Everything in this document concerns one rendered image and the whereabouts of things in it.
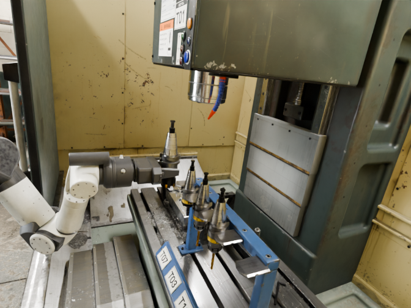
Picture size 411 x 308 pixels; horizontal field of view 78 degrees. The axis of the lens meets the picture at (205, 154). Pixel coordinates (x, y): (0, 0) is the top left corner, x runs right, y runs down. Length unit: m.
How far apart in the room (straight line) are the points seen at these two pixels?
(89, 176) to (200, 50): 0.43
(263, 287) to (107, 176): 0.48
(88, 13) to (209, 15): 1.36
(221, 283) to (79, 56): 1.60
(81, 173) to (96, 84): 1.32
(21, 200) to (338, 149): 1.12
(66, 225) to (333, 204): 1.00
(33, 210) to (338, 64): 1.06
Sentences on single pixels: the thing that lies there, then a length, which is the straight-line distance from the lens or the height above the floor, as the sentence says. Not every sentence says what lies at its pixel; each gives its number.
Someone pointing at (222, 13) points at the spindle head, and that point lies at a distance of 0.74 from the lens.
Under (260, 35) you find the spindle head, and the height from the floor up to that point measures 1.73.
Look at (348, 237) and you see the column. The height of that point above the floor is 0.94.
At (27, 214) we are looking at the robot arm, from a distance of 0.92.
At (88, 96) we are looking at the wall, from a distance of 2.00.
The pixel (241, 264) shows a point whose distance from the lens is 0.64.
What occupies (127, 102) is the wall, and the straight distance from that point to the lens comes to 2.02.
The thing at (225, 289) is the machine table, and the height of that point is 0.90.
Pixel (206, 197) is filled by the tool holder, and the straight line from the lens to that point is 0.80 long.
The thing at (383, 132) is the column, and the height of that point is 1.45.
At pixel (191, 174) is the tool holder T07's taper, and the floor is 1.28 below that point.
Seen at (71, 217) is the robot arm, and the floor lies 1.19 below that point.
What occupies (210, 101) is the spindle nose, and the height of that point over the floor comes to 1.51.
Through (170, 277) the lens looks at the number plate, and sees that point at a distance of 0.99.
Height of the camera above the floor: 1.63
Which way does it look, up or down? 19 degrees down
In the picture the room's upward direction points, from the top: 7 degrees clockwise
